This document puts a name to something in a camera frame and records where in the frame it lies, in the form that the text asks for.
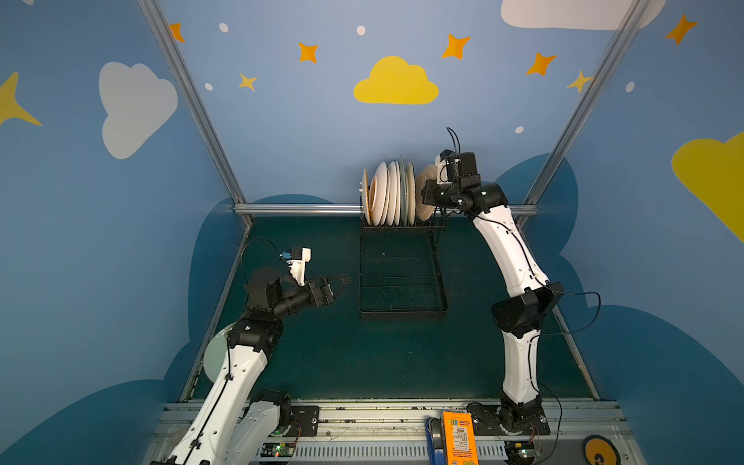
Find dark navy plate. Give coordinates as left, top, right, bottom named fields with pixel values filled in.
left=415, top=165, right=437, bottom=222

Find cream floral plate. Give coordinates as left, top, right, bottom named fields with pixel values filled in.
left=405, top=162, right=416, bottom=226

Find grey-green plain plate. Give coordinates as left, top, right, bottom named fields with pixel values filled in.
left=398, top=157, right=409, bottom=227

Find black wire dish rack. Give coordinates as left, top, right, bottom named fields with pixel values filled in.
left=358, top=207, right=449, bottom=320

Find green-rimmed Hao Wei plate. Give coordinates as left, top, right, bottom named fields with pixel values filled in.
left=369, top=162, right=388, bottom=227

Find woven bamboo plate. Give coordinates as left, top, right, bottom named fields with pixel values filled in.
left=360, top=169, right=371, bottom=226

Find white plate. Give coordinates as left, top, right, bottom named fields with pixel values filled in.
left=394, top=159, right=405, bottom=226

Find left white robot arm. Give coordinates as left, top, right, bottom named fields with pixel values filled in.
left=161, top=267, right=351, bottom=464

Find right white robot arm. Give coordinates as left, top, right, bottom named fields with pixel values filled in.
left=422, top=180, right=563, bottom=434

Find mint green leaf plate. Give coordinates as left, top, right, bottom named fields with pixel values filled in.
left=203, top=324, right=234, bottom=383

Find small green circuit board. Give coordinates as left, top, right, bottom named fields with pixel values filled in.
left=260, top=442, right=296, bottom=459

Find orange box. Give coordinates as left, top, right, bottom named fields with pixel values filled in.
left=442, top=411, right=479, bottom=465

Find yellow black wheel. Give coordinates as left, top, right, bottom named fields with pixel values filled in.
left=582, top=435, right=621, bottom=465

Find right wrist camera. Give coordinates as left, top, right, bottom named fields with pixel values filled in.
left=435, top=149, right=482, bottom=190

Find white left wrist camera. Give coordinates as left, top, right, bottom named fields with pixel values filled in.
left=280, top=247, right=312, bottom=287

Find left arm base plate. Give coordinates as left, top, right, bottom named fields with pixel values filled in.
left=285, top=405, right=320, bottom=438

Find blue tool handle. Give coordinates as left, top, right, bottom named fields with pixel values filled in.
left=425, top=418, right=446, bottom=465

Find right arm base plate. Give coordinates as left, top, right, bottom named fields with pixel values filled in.
left=466, top=398, right=550, bottom=436

